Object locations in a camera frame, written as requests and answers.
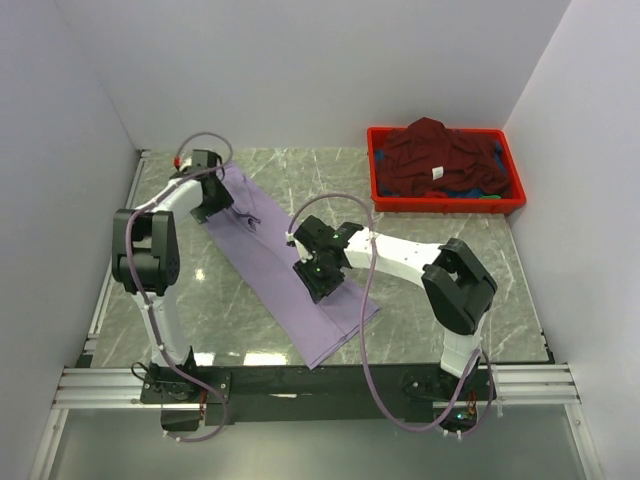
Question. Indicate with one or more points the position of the dark red t shirt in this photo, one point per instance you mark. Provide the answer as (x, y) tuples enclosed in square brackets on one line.
[(427, 156)]

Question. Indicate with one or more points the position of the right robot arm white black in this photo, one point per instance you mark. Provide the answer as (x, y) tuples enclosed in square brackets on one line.
[(458, 286)]

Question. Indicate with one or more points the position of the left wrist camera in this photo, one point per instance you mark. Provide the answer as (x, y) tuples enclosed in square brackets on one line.
[(196, 162)]

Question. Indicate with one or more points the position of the aluminium front rail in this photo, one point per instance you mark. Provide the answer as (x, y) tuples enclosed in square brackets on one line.
[(523, 384)]

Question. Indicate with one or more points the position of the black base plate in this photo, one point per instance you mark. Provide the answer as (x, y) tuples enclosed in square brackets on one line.
[(415, 393)]

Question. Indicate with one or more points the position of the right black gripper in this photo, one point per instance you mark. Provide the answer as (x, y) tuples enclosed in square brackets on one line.
[(317, 288)]

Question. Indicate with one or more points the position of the lavender t shirt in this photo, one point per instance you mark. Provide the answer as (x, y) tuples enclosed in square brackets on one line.
[(251, 234)]

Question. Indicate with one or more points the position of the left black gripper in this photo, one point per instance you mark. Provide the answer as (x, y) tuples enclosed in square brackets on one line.
[(223, 201)]

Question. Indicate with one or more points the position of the red plastic bin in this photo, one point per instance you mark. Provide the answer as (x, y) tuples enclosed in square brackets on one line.
[(376, 137)]

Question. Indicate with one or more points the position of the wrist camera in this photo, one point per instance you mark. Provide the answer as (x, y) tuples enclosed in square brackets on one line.
[(196, 162), (314, 238)]

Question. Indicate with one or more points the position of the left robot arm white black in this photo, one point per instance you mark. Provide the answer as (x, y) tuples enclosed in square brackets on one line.
[(145, 258)]

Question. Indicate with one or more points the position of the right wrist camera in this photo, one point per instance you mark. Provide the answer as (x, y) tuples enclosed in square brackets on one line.
[(314, 238)]

